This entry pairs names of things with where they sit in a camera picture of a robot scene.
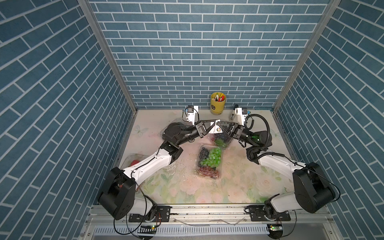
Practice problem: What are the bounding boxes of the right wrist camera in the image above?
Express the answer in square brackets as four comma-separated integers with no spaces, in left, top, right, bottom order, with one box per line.
[234,105,249,126]

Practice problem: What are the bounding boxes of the aluminium mounting rail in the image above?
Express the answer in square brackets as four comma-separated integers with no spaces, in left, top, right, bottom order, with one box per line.
[86,203,334,226]

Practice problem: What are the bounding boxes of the red markers in cup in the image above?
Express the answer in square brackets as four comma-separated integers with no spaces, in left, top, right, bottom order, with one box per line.
[212,93,226,102]

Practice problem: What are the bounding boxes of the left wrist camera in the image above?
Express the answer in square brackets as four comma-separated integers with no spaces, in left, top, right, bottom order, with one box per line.
[182,105,200,125]

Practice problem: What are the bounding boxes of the clear box of red berries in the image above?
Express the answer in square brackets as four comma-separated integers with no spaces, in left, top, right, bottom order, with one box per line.
[120,154,148,169]

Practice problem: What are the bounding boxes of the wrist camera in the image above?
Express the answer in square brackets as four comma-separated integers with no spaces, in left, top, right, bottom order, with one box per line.
[182,105,200,125]
[234,105,249,126]

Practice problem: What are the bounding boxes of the clear box of dark grapes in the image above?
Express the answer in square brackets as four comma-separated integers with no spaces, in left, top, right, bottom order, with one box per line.
[210,133,234,149]

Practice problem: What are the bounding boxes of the clear box of mixed grapes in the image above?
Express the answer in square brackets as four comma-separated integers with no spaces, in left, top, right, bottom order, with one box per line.
[197,145,223,179]

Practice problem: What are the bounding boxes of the clear box of blackberries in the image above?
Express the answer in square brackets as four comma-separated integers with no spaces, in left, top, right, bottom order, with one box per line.
[161,119,192,142]

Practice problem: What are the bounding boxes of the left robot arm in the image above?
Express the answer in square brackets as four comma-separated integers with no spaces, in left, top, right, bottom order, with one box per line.
[98,120,216,220]

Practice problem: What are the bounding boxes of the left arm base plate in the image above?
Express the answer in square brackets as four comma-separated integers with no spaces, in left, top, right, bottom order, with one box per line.
[128,206,172,223]

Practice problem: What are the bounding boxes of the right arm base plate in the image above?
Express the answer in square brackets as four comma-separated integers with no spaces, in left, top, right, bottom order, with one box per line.
[244,205,291,222]

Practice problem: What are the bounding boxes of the yellow pen cup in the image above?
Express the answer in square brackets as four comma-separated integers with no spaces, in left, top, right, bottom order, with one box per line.
[210,92,227,115]

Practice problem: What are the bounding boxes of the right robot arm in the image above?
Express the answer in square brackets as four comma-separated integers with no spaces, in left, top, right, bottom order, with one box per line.
[217,114,341,220]

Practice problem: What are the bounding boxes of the white sticker sheet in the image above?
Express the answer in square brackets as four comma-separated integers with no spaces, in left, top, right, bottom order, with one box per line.
[209,120,223,134]

